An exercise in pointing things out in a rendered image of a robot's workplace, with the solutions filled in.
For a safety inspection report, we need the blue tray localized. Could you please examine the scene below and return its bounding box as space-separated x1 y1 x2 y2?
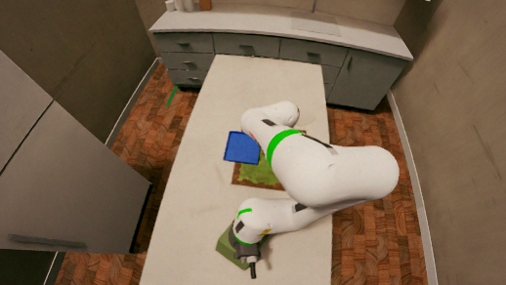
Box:
223 131 260 165

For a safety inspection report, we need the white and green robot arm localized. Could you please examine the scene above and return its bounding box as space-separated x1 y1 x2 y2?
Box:
228 101 400 279

